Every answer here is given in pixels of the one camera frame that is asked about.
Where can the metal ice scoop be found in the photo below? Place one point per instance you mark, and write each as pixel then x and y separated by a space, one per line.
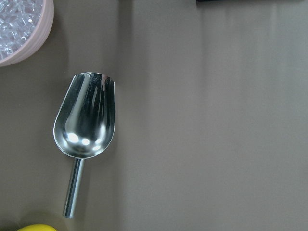
pixel 84 126

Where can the black monitor base edge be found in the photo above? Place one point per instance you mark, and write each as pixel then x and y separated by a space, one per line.
pixel 246 1

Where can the pink bowl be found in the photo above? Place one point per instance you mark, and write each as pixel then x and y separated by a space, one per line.
pixel 37 38

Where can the clear ice cubes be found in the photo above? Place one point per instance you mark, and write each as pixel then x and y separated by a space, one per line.
pixel 18 19

